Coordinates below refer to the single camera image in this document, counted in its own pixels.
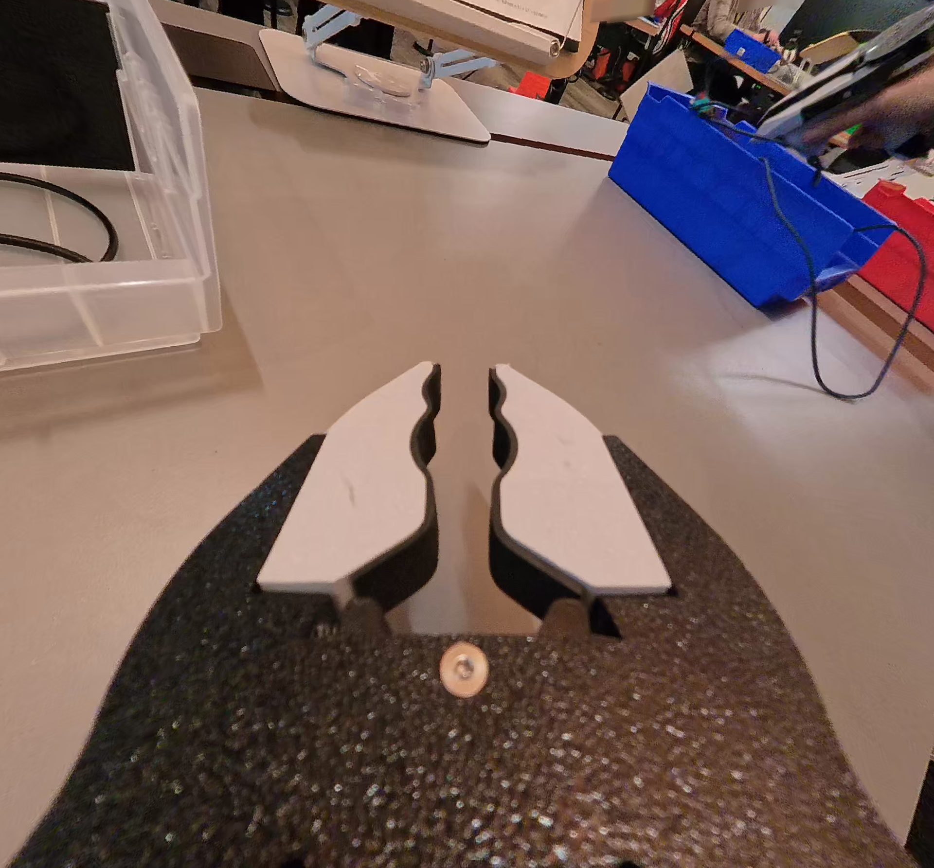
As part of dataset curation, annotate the red plastic bin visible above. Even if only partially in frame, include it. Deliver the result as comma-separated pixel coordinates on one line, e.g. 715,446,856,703
857,180,934,333

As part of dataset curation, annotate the blue plastic bin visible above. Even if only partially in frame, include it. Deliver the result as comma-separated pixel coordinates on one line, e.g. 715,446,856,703
608,82,898,311

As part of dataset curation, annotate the black cable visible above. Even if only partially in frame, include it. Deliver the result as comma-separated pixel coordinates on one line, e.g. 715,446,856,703
0,171,119,265

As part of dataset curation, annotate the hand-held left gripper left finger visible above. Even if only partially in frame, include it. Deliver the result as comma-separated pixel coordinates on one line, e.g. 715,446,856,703
257,361,441,617

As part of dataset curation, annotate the small blue bin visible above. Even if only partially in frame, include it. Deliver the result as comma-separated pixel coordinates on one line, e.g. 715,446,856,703
726,28,782,74

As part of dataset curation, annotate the person's right hand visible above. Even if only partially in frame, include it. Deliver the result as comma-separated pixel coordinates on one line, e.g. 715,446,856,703
799,76,934,161

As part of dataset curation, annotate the clear plastic box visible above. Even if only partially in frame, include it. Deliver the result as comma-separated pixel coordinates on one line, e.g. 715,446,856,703
0,0,223,373

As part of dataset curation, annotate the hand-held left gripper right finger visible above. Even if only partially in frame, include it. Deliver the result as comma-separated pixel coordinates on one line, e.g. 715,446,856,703
487,363,674,621

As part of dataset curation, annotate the grey desk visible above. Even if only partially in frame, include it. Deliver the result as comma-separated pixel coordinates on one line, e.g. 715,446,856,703
0,0,934,868

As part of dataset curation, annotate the black monitor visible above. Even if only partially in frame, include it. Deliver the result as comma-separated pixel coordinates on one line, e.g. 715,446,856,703
777,0,906,52

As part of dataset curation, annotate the wooden document stand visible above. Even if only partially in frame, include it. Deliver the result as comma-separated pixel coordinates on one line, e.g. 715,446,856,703
233,0,607,147

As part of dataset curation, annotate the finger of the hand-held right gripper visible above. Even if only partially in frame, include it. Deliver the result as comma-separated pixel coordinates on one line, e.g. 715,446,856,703
755,44,887,148

